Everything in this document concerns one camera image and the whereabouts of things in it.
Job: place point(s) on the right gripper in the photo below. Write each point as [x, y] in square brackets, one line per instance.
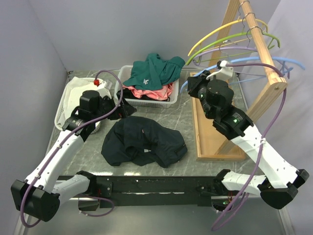
[193, 85]

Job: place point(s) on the white laundry basket with clothes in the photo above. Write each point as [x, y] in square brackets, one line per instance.
[125, 73]

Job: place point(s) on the blue hanger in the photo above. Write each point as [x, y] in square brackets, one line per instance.
[275, 58]

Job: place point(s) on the yellow hanger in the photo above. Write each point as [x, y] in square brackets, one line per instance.
[213, 32]

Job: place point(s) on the purple hanger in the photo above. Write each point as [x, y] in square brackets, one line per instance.
[285, 68]

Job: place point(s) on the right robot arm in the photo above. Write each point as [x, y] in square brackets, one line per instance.
[280, 181]

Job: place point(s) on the dark navy shorts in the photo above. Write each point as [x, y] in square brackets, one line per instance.
[142, 141]

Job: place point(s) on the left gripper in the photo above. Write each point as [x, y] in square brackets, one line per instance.
[125, 109]

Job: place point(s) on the white cloth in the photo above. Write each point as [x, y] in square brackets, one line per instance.
[73, 95]

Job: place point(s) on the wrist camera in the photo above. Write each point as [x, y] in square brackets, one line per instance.
[224, 74]
[103, 87]

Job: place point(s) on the green hanger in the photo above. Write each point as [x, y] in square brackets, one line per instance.
[217, 42]

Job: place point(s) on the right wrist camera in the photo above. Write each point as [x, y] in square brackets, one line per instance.
[224, 74]

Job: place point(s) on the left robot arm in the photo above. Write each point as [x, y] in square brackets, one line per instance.
[38, 195]

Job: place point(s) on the pink garment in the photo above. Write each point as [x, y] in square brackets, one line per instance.
[158, 95]

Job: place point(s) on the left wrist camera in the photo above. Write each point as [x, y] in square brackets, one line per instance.
[103, 87]

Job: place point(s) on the white basket with cloth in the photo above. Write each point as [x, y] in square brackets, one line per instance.
[63, 107]

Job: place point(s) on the teal garment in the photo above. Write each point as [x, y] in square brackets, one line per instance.
[154, 72]

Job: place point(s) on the wooden hanger rack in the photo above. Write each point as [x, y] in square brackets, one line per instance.
[210, 144]

